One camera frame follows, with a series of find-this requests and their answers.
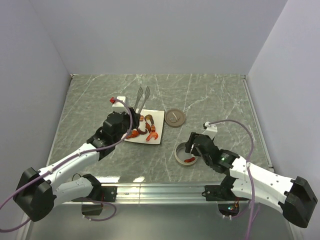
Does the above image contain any brown chicken drumstick piece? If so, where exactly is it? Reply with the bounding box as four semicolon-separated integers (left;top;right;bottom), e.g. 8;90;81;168
184;156;196;163

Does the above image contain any round metal lunch tin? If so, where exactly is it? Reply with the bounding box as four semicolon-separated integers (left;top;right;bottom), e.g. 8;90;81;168
174;142;198;167

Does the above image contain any orange chicken leg piece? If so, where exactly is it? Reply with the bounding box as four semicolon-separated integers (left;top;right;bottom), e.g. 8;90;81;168
126;130;140;139

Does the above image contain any dark red sausage slice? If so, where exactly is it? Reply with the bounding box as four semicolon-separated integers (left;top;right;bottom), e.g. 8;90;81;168
137;128;149;135

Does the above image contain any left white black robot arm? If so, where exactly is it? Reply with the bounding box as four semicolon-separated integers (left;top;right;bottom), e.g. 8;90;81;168
12;98;143;222

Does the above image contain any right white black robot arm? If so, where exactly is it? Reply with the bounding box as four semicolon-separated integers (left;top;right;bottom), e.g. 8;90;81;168
185;132;318;228

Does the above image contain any brown mushroom slice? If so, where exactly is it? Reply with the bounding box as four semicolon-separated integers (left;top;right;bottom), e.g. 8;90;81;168
144;114;154;125

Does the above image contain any round taupe lid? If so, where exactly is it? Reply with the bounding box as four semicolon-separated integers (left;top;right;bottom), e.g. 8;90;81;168
164;108;186;128

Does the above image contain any white square plate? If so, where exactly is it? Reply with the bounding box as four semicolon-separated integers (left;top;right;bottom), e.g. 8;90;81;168
124;109;165;145

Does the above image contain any orange shrimp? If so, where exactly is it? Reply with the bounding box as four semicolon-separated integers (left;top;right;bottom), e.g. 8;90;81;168
146;131;159;142

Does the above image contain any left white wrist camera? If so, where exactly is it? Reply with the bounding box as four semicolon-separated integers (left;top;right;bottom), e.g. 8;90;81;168
109;96;129;114

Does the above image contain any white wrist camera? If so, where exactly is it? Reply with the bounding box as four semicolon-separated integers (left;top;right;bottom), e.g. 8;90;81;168
109;96;129;114
202;121;218;140

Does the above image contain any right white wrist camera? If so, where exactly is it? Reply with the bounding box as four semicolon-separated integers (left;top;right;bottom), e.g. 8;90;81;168
202;121;218;140

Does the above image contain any aluminium front rail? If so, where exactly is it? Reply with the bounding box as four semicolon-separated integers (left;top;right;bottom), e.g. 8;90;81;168
102;182;220;205

